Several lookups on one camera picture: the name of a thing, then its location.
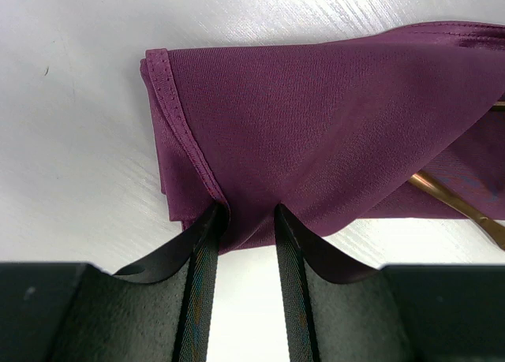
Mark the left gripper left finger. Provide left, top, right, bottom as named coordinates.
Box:
left=1, top=203, right=229, bottom=361

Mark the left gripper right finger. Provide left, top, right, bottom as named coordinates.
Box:
left=274, top=205, right=504, bottom=361

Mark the purple satin napkin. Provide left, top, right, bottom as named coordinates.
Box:
left=139, top=21, right=505, bottom=256

